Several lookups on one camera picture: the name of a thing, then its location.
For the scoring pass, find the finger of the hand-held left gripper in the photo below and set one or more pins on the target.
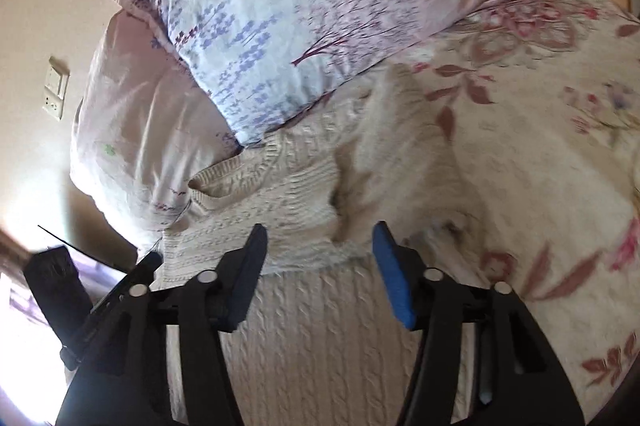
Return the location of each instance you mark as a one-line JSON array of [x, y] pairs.
[[112, 301]]

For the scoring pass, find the pink pillow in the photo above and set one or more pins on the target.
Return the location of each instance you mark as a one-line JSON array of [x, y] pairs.
[[145, 120]]

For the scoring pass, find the purple tree print pillow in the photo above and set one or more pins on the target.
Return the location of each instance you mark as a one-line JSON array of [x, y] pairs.
[[280, 5]]

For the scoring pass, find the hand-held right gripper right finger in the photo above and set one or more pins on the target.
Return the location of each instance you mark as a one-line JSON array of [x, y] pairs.
[[395, 278]]

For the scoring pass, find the floral bed sheet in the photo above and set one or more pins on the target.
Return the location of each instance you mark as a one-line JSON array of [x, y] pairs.
[[550, 145]]

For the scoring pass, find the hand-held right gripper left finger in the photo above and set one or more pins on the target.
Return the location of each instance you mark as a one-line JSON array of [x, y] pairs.
[[248, 278]]

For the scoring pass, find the white wall switch socket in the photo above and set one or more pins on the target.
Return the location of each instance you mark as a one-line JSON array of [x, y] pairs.
[[55, 88]]

